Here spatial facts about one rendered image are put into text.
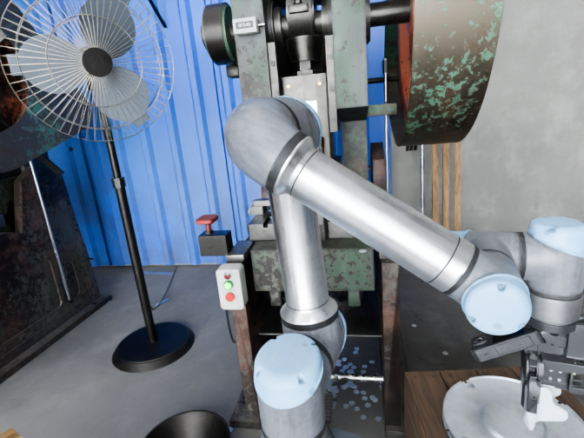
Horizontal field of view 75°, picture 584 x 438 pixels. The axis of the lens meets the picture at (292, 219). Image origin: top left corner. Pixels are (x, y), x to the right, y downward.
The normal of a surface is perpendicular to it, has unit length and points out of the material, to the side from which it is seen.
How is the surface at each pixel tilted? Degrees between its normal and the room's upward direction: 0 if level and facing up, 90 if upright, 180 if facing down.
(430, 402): 0
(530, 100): 90
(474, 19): 107
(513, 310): 90
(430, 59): 115
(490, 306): 90
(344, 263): 90
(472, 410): 0
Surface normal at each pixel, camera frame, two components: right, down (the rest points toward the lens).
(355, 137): -0.16, 0.29
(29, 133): 0.98, -0.03
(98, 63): 0.51, 0.30
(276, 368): -0.13, -0.91
